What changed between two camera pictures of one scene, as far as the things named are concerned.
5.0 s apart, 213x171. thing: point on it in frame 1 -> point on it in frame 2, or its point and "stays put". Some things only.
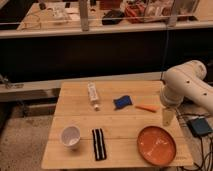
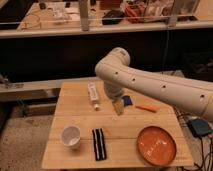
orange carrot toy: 148,107 stays put
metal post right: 173,14 stays put
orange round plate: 157,145 stays put
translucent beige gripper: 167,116 -> 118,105
